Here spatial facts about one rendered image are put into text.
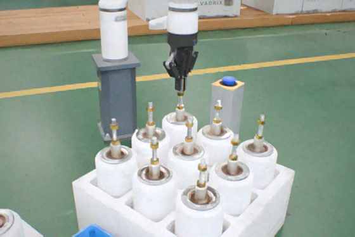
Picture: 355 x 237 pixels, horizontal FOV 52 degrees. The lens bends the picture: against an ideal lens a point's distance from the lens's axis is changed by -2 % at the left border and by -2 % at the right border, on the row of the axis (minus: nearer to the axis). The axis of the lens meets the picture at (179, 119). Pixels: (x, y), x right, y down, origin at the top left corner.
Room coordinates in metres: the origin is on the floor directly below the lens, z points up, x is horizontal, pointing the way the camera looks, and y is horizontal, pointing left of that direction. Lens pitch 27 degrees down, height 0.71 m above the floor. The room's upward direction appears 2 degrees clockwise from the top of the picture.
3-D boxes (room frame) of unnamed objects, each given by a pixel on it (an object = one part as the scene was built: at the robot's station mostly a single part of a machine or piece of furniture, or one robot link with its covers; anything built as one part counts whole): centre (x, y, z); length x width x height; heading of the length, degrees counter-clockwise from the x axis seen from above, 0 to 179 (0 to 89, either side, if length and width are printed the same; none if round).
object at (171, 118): (0.89, 0.00, 0.25); 0.08 x 0.08 x 0.01
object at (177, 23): (0.90, 0.01, 0.52); 0.11 x 0.09 x 0.06; 56
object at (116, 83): (1.25, 0.23, 0.15); 0.15 x 0.15 x 0.30; 22
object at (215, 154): (0.82, -0.10, 0.16); 0.10 x 0.10 x 0.18
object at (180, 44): (0.89, 0.00, 0.45); 0.08 x 0.08 x 0.09
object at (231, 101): (1.00, -0.14, 0.16); 0.07 x 0.07 x 0.31; 52
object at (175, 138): (0.89, 0.00, 0.16); 0.10 x 0.10 x 0.18
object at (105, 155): (0.71, 0.14, 0.25); 0.08 x 0.08 x 0.01
